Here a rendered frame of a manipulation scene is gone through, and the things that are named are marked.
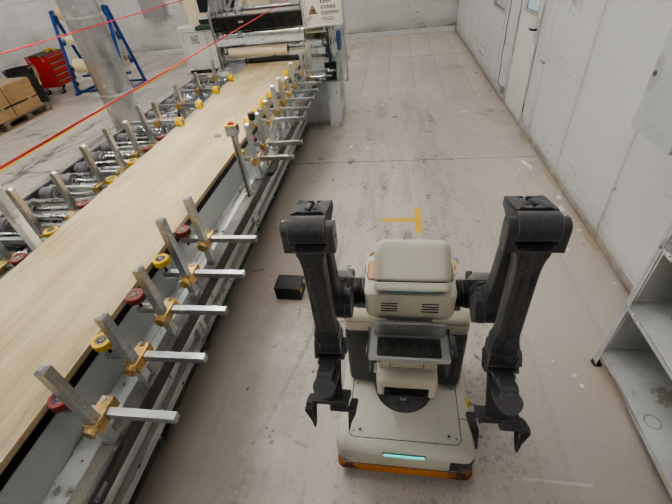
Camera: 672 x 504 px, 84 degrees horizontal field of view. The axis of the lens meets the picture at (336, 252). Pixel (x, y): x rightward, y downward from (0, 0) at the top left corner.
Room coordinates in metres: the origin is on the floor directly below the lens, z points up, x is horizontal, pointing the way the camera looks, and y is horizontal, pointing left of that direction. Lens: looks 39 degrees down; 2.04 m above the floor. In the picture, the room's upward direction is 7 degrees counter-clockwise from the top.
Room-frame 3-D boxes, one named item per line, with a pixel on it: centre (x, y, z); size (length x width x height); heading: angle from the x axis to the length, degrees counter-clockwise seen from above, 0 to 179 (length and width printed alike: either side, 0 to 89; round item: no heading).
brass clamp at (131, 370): (0.98, 0.85, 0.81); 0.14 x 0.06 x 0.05; 169
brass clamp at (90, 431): (0.74, 0.90, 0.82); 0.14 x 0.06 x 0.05; 169
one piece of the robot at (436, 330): (0.75, -0.20, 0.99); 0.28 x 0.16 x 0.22; 78
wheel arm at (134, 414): (0.74, 0.83, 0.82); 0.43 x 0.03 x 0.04; 79
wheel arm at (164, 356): (0.98, 0.78, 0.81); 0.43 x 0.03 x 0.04; 79
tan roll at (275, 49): (5.58, 0.49, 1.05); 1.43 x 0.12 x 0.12; 79
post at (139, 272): (1.20, 0.81, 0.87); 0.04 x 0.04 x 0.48; 79
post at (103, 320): (0.96, 0.86, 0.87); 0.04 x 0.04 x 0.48; 79
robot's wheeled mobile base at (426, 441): (1.03, -0.26, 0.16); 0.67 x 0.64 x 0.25; 168
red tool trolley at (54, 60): (9.67, 5.87, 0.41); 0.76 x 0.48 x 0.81; 176
